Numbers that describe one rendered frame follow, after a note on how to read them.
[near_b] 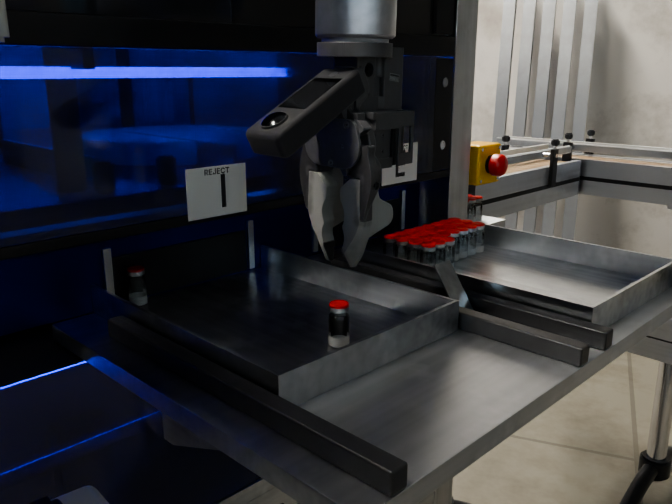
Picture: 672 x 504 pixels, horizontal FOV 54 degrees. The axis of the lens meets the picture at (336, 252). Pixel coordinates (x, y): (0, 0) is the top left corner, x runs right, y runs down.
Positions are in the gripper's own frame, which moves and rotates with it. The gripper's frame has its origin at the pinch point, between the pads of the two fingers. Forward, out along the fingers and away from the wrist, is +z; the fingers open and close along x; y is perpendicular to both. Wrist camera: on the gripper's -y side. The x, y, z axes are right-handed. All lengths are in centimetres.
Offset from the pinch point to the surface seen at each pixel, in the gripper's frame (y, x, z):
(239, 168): 3.1, 19.7, -5.7
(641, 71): 293, 84, -16
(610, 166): 123, 24, 7
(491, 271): 34.2, 2.6, 10.2
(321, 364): -8.2, -6.5, 7.3
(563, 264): 44.8, -3.0, 10.1
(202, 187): -2.3, 19.7, -4.0
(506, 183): 85, 31, 7
